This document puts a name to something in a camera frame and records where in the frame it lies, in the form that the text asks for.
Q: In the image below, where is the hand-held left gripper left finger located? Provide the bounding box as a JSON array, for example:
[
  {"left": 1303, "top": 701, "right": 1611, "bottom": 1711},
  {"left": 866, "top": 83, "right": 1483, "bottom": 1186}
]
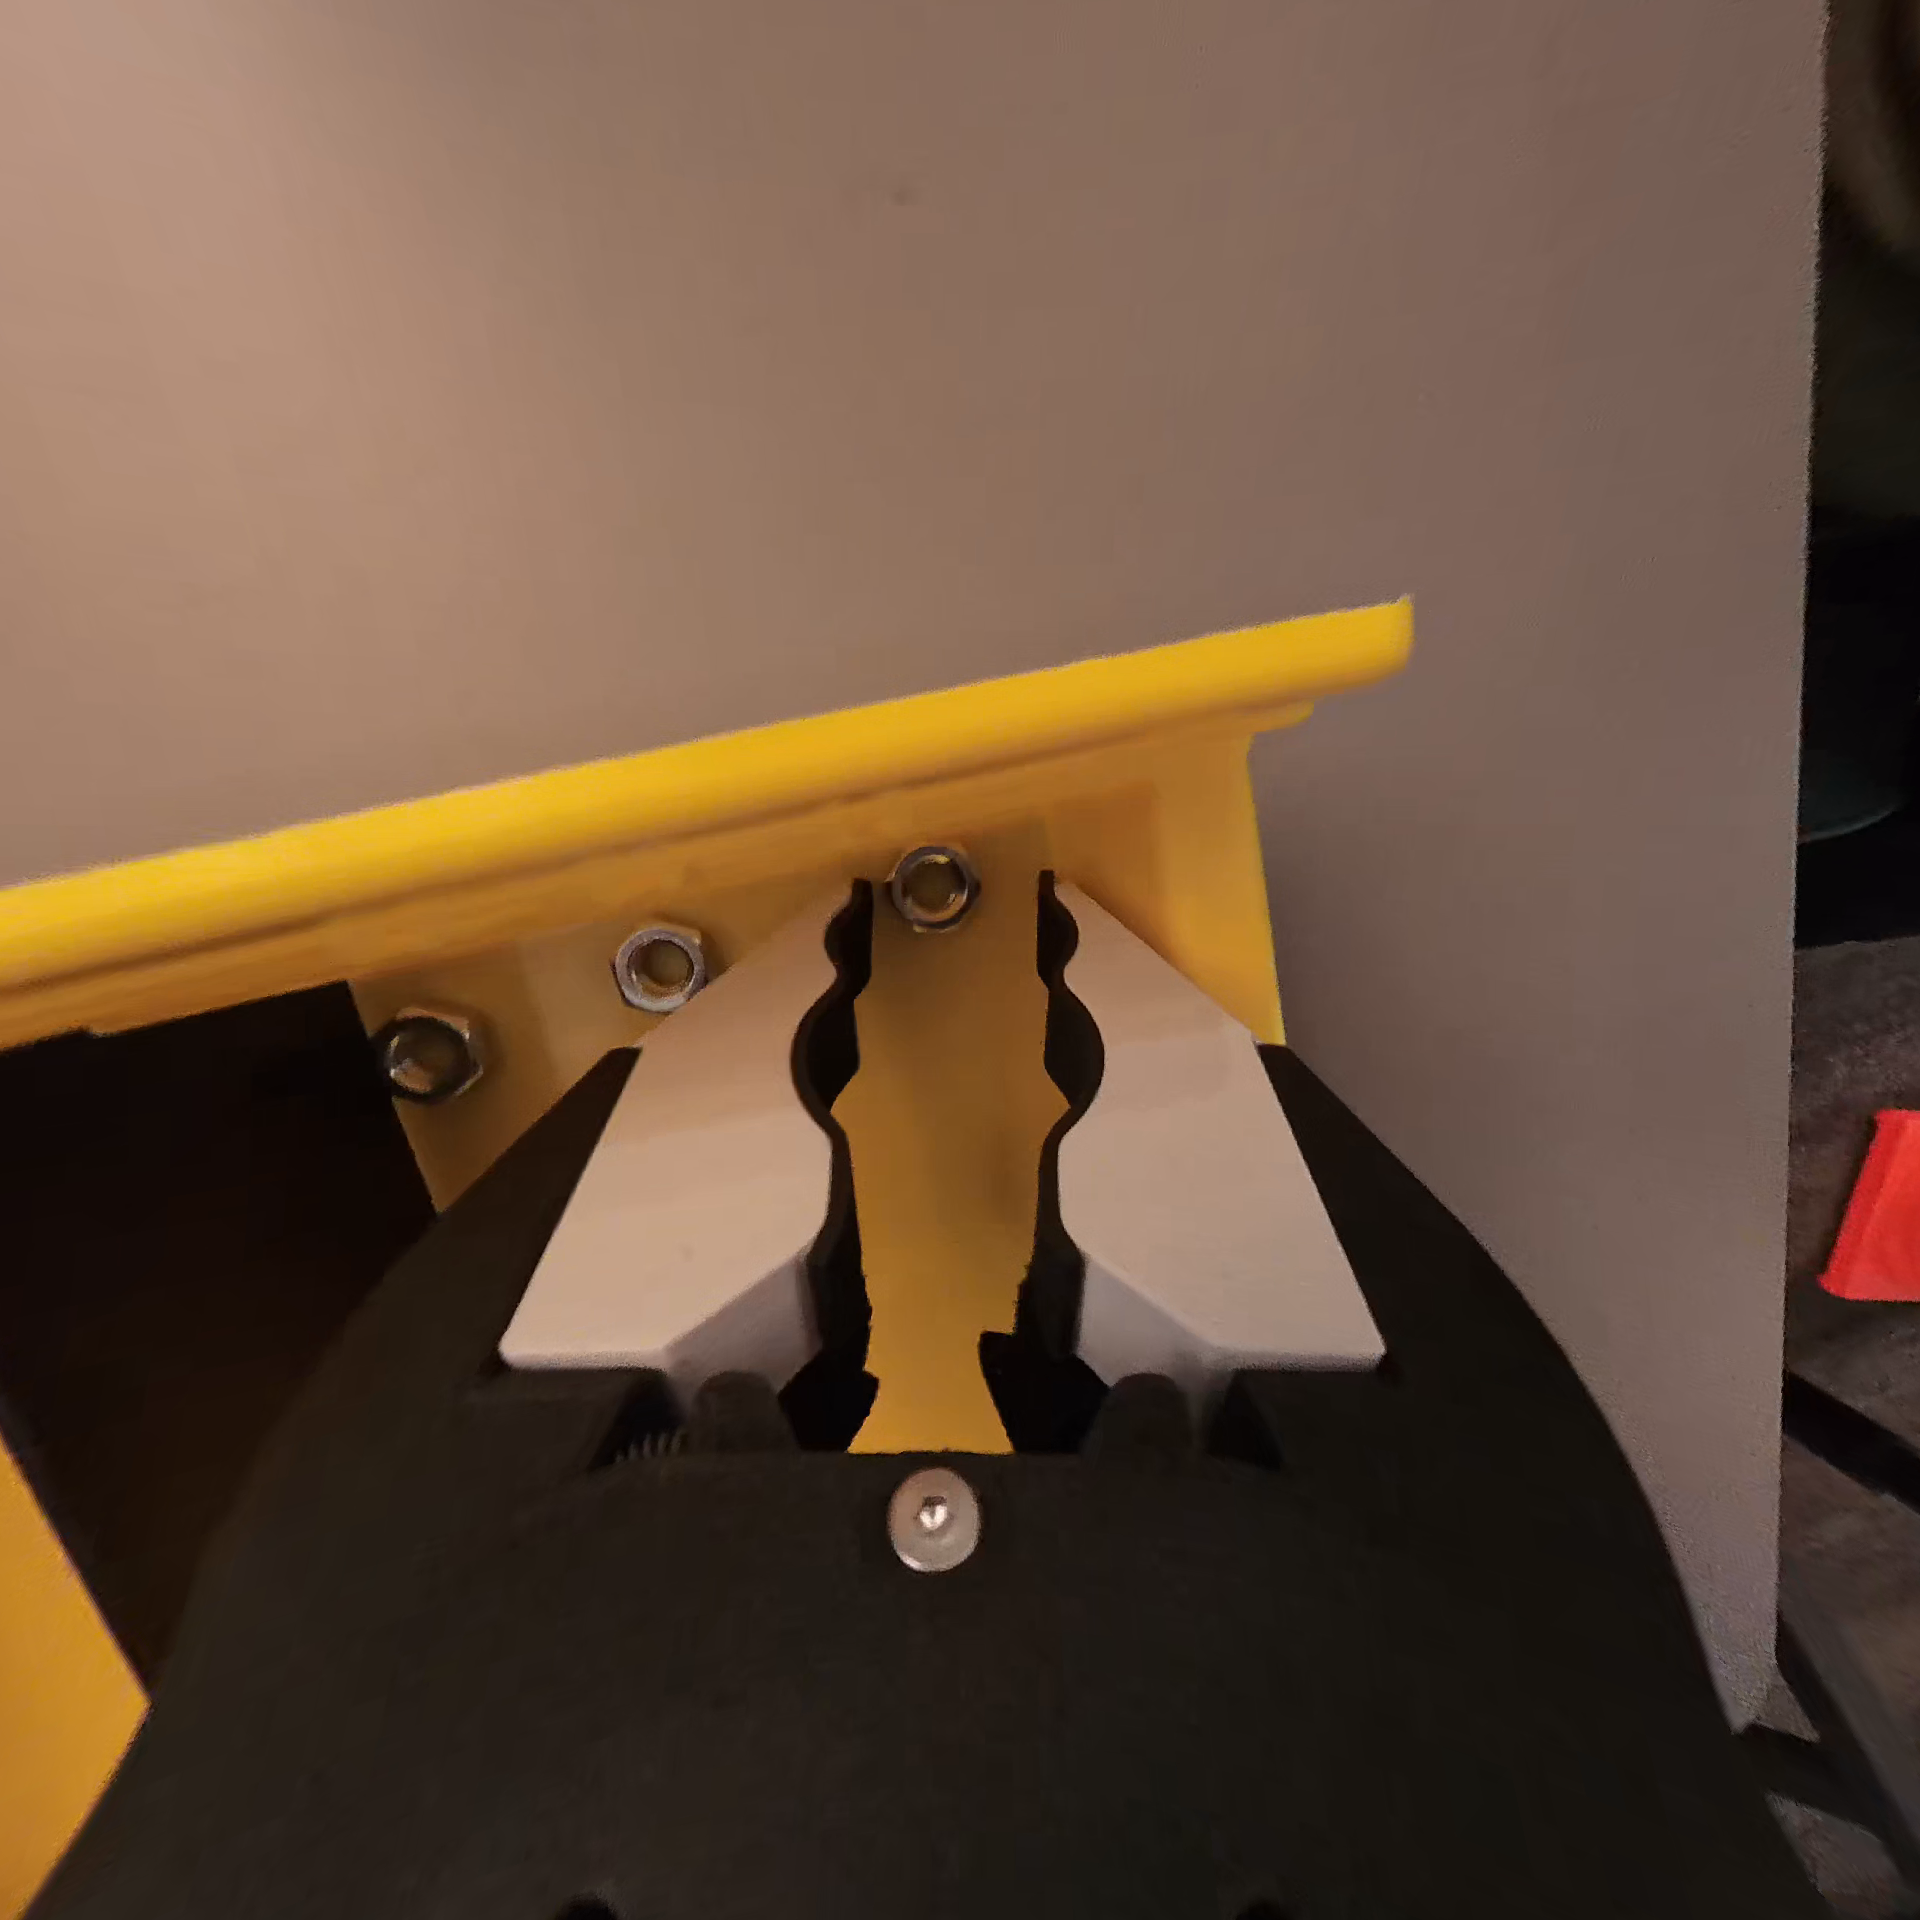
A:
[{"left": 498, "top": 879, "right": 879, "bottom": 1448}]

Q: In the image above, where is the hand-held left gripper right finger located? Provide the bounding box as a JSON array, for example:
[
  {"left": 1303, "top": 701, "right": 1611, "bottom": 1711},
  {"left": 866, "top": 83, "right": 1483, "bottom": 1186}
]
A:
[{"left": 978, "top": 866, "right": 1384, "bottom": 1454}]

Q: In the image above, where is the steel hex nut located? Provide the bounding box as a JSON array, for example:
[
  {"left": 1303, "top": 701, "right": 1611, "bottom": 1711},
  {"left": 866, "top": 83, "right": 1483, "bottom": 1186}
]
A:
[
  {"left": 374, "top": 1011, "right": 486, "bottom": 1104},
  {"left": 613, "top": 924, "right": 709, "bottom": 1011},
  {"left": 886, "top": 843, "right": 981, "bottom": 932}
]

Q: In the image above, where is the yellow plastic bin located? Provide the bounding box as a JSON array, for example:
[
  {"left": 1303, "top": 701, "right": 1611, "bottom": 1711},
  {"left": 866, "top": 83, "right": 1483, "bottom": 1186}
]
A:
[{"left": 0, "top": 595, "right": 1414, "bottom": 1914}]

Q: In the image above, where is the black bin divider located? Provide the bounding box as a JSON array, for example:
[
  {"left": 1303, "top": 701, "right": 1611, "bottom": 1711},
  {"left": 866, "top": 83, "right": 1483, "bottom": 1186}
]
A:
[{"left": 0, "top": 982, "right": 442, "bottom": 1688}]

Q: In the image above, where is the orange traffic cone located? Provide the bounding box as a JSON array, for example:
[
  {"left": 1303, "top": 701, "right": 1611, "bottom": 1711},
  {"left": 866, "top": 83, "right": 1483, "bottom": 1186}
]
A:
[{"left": 1816, "top": 1110, "right": 1920, "bottom": 1306}]

